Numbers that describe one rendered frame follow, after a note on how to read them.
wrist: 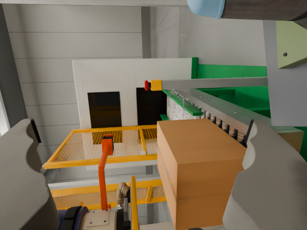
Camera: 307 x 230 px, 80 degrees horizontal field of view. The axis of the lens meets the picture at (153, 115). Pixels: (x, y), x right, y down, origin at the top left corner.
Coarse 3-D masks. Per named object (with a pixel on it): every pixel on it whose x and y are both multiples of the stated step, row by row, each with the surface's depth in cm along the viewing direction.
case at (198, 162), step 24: (168, 120) 140; (192, 120) 140; (168, 144) 102; (192, 144) 102; (216, 144) 102; (240, 144) 101; (168, 168) 105; (192, 168) 85; (216, 168) 87; (240, 168) 89; (168, 192) 109; (192, 192) 89; (216, 192) 91; (192, 216) 94; (216, 216) 96
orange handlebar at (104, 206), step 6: (108, 150) 88; (102, 156) 79; (102, 162) 74; (102, 168) 71; (102, 174) 70; (102, 180) 71; (102, 186) 71; (102, 192) 72; (102, 198) 72; (102, 204) 73; (108, 204) 85
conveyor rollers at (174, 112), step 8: (168, 96) 286; (168, 104) 290; (176, 104) 243; (192, 104) 180; (168, 112) 293; (176, 112) 246; (184, 112) 209; (208, 112) 145; (216, 120) 130; (224, 128) 120; (232, 128) 111; (232, 136) 112; (240, 136) 103
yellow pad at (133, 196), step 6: (132, 180) 83; (132, 186) 79; (132, 192) 75; (132, 198) 71; (132, 204) 68; (132, 210) 65; (132, 216) 62; (126, 222) 64; (132, 222) 60; (126, 228) 63; (132, 228) 57; (138, 228) 58
